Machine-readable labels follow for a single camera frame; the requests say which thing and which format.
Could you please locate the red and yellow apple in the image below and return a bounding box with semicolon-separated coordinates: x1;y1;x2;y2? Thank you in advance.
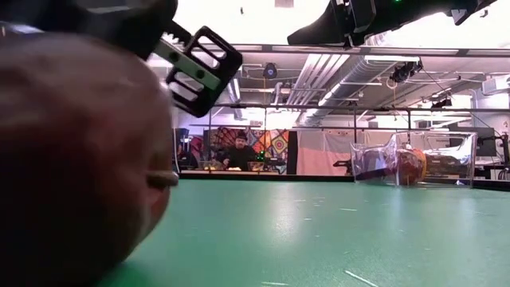
412;147;428;185

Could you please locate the black ceiling-mounted camera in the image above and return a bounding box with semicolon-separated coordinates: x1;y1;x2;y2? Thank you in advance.
262;62;279;80

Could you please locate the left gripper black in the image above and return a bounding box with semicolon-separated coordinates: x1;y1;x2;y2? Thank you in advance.
0;0;222;91

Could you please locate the pink white hanging cloth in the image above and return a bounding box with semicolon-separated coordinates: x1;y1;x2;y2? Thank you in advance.
296;131;395;176

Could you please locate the colourful patterned cloth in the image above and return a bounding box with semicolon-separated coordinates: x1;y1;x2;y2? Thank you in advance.
202;126;290;175

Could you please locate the black clamp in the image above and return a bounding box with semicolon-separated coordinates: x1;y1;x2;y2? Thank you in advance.
333;158;354;175

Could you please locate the person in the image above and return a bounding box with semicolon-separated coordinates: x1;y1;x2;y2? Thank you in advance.
221;130;259;171

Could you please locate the black computer monitor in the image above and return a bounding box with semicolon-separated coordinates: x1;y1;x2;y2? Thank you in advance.
448;126;497;157

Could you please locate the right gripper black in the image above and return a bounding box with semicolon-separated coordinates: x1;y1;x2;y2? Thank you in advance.
286;0;379;48

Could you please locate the dark red apple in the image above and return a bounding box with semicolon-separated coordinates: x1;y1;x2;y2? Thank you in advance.
0;31;180;287
396;149;418;187

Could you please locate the clear plastic basket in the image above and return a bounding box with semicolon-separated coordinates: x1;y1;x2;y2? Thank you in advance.
349;130;478;188

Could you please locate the black horizontal rack bar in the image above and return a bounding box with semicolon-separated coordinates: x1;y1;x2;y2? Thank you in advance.
210;104;510;113

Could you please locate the overhead gantry beam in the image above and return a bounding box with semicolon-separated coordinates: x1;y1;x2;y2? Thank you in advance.
222;42;510;57

